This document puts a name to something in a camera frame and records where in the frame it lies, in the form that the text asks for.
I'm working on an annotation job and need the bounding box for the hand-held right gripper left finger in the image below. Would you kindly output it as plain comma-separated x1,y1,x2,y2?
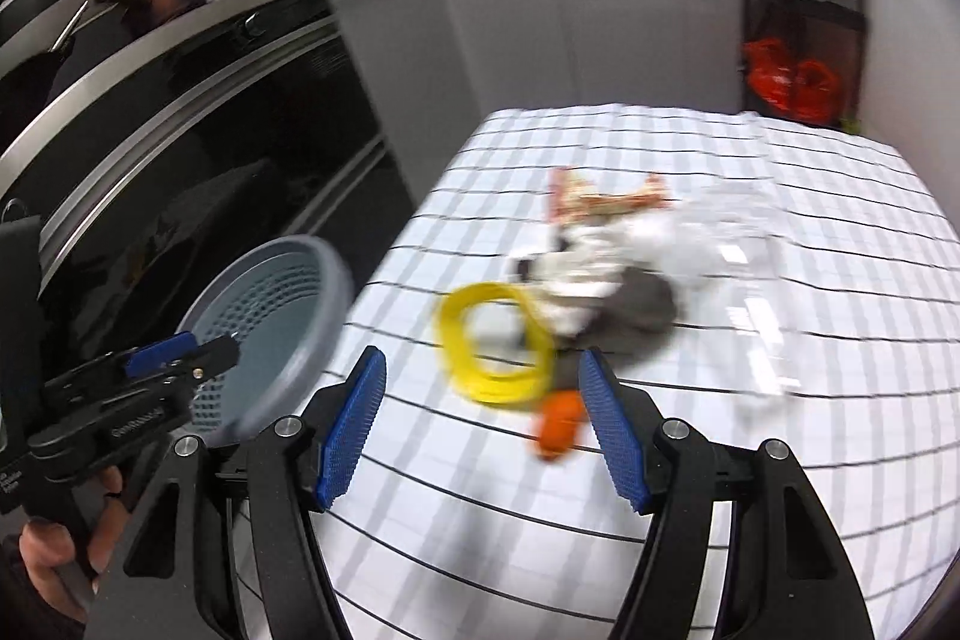
82,346,388,640

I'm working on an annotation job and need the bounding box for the orange peel piece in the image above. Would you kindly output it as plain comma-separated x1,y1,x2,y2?
534,391,586,461

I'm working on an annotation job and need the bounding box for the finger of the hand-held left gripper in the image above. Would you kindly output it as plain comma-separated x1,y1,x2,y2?
146,335,242,402
112,332,203,382

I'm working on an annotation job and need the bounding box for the white checked tablecloth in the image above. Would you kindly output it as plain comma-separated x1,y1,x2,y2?
225,104,950,638

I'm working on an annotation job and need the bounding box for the grey plastic basket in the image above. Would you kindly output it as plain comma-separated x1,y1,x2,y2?
178,235,355,450

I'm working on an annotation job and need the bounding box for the person's left hand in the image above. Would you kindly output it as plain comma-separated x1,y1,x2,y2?
19,464,125,626

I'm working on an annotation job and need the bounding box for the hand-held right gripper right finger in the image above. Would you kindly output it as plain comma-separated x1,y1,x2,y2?
579,347,875,640

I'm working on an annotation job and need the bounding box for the grey kitchen cabinet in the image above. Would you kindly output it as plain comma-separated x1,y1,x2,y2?
326,0,751,206

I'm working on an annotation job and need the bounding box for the red white snack wrapper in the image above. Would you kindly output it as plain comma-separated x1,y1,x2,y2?
546,166,674,226

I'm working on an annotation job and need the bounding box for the red plastic bag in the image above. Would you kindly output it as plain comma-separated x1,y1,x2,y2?
742,38,797,113
787,59,841,124

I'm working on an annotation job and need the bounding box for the black built-in oven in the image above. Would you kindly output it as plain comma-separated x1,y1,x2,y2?
0,6,392,390

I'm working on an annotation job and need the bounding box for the clear plastic bag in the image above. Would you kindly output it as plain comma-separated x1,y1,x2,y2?
675,179,797,402

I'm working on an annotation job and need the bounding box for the yellow tape ring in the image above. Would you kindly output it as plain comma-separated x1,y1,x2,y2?
437,281,554,407

